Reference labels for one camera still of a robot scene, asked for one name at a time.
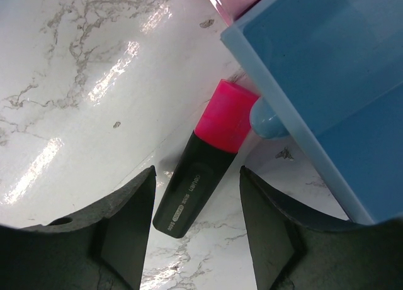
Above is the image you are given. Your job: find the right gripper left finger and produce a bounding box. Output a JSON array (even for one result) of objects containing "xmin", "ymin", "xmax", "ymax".
[{"xmin": 1, "ymin": 167, "xmax": 156, "ymax": 289}]

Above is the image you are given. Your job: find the light blue middle bin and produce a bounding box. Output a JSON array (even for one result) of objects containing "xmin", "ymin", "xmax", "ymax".
[{"xmin": 221, "ymin": 0, "xmax": 402, "ymax": 225}]

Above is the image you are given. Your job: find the pink black highlighter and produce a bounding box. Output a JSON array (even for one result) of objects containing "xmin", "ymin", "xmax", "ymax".
[{"xmin": 152, "ymin": 79, "xmax": 258, "ymax": 238}]

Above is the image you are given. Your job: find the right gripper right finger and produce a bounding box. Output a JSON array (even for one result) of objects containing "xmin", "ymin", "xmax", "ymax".
[{"xmin": 240, "ymin": 167, "xmax": 402, "ymax": 289}]

